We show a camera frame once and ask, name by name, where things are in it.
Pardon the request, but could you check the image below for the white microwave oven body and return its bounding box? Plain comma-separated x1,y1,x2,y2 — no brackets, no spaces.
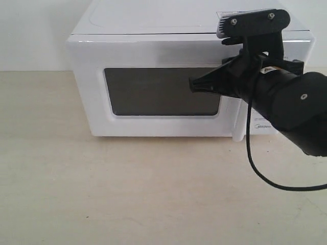
71,0,316,136

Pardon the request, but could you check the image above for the white label sticker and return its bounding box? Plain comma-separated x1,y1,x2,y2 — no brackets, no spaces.
217,11,238,18

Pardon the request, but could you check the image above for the white microwave door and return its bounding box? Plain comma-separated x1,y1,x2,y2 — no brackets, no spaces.
66,34,247,141

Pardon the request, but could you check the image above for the black cable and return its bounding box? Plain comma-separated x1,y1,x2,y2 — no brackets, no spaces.
245,63,327,191

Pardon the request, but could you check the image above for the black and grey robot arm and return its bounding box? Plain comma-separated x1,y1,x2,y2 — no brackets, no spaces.
190,54,326,157

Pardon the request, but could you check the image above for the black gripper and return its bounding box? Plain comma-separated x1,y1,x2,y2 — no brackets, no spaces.
189,55,304,109

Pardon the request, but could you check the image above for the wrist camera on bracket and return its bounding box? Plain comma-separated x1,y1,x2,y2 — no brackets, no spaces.
217,9,293,68

